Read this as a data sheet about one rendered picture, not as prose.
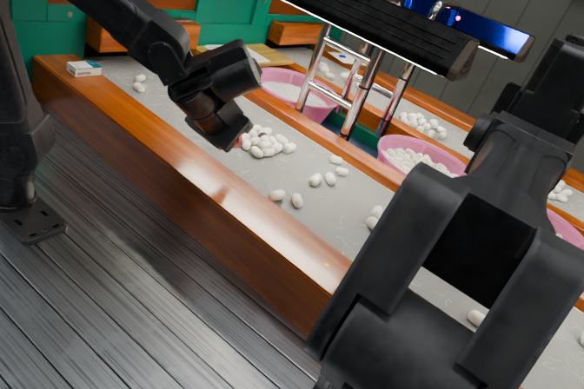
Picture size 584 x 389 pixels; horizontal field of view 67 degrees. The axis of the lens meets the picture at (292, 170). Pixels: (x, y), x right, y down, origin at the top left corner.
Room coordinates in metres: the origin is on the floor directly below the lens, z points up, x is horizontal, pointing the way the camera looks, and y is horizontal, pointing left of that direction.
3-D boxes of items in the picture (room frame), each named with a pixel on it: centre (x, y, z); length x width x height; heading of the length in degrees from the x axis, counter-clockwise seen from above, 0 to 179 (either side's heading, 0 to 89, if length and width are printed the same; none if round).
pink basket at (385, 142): (1.06, -0.32, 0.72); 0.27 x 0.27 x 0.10
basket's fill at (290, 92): (1.26, 0.07, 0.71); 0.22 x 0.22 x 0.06
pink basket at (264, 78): (1.26, 0.07, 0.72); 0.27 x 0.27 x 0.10
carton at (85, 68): (0.87, 0.50, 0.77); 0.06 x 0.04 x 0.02; 152
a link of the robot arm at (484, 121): (0.44, -0.21, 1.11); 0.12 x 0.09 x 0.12; 156
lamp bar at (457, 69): (0.94, 0.05, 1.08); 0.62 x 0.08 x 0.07; 62
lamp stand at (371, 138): (1.36, -0.18, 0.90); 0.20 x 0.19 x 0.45; 62
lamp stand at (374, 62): (1.00, 0.01, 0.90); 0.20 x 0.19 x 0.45; 62
